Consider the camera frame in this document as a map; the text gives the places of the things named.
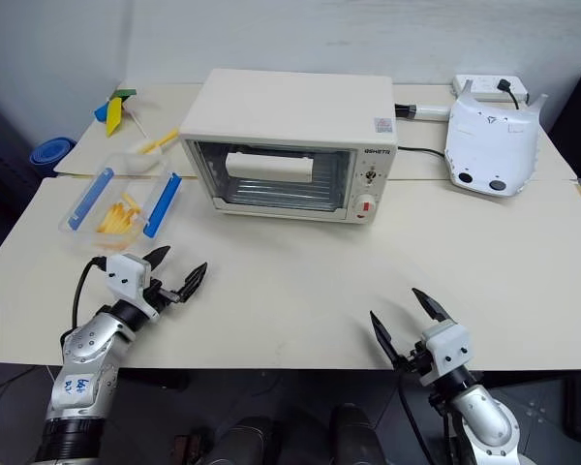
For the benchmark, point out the small oven selector knob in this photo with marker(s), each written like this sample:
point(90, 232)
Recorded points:
point(372, 176)

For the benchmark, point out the clear plastic container blue clips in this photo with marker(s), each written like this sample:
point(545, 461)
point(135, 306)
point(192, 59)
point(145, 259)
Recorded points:
point(126, 179)

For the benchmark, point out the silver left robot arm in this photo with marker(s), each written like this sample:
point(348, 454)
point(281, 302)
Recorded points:
point(84, 358)

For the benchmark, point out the blue container clip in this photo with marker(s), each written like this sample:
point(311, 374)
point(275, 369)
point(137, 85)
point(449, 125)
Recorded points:
point(89, 196)
point(163, 203)

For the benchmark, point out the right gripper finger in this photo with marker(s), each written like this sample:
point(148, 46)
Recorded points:
point(385, 341)
point(432, 307)

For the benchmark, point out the yellow blue green pinwheel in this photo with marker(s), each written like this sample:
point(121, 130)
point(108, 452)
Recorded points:
point(113, 114)

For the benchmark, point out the white robot shell cover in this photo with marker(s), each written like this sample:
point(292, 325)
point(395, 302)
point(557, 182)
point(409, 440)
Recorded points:
point(491, 145)

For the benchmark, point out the cream toaster oven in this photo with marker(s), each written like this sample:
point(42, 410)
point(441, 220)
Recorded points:
point(285, 104)

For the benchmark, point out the printed label sticker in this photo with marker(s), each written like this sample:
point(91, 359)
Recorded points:
point(384, 125)

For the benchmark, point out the glass oven door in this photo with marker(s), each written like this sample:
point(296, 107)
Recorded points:
point(208, 167)

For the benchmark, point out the dark rounded shape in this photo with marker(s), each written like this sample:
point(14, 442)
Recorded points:
point(247, 443)
point(356, 436)

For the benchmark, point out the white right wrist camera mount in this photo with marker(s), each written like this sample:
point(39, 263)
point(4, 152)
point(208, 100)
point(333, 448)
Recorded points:
point(448, 346)

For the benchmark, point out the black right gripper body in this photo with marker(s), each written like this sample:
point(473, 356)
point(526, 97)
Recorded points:
point(422, 363)

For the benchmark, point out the white power strip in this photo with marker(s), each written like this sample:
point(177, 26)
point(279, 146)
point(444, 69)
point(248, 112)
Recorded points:
point(484, 86)

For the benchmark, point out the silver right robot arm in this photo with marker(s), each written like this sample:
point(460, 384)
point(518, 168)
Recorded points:
point(484, 421)

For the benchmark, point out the white tube with black end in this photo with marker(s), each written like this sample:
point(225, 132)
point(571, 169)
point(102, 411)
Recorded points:
point(428, 111)

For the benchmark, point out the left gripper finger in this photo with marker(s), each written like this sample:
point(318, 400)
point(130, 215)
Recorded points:
point(158, 257)
point(193, 281)

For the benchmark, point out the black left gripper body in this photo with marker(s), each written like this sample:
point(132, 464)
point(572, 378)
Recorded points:
point(156, 296)

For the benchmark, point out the white scoop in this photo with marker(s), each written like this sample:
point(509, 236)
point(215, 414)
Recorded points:
point(143, 162)

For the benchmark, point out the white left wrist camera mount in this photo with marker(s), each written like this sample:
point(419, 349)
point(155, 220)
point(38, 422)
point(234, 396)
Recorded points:
point(126, 278)

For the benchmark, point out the yellow french fry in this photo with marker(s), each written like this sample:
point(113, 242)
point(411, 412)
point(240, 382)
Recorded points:
point(121, 227)
point(110, 218)
point(127, 200)
point(134, 213)

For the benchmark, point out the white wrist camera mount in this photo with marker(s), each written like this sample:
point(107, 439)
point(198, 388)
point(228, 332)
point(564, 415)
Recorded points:
point(126, 278)
point(448, 346)

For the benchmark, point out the black chair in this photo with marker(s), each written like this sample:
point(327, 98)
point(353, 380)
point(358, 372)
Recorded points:
point(578, 106)

